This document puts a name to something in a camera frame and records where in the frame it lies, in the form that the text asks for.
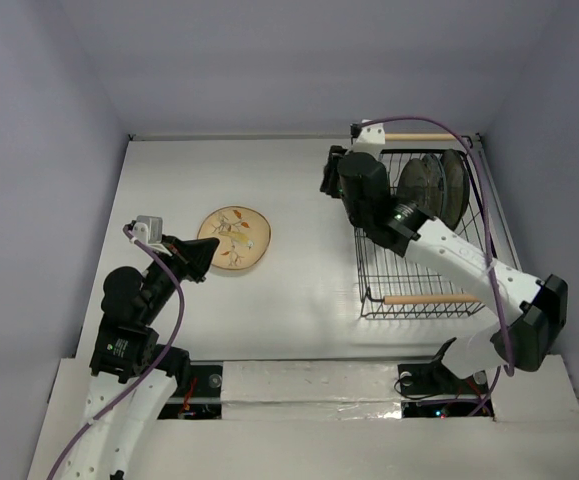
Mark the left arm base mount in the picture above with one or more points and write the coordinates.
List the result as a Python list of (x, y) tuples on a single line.
[(200, 399)]

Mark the dark grey rimmed plate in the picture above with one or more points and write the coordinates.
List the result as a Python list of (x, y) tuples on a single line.
[(457, 188)]

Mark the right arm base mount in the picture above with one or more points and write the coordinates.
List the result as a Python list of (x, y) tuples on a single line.
[(420, 381)]

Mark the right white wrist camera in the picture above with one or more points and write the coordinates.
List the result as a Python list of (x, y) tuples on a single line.
[(369, 139)]

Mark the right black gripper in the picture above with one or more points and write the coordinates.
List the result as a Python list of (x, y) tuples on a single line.
[(330, 173)]

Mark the grey reindeer plate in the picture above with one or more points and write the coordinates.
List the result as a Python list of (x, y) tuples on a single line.
[(413, 182)]

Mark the blue floral plate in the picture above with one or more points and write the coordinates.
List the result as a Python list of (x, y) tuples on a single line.
[(437, 193)]

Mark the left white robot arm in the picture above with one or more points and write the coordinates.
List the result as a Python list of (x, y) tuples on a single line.
[(132, 374)]

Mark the black wire dish rack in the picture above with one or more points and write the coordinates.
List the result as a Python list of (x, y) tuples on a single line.
[(382, 274)]

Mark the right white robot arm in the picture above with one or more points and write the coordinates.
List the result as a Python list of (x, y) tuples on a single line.
[(531, 311)]

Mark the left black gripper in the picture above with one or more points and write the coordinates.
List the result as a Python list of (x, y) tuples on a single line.
[(194, 256)]

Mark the beige bird pattern plate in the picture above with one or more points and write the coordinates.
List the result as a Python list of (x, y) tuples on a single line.
[(244, 236)]

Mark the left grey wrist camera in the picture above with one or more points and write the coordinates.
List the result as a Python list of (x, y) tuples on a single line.
[(148, 231)]

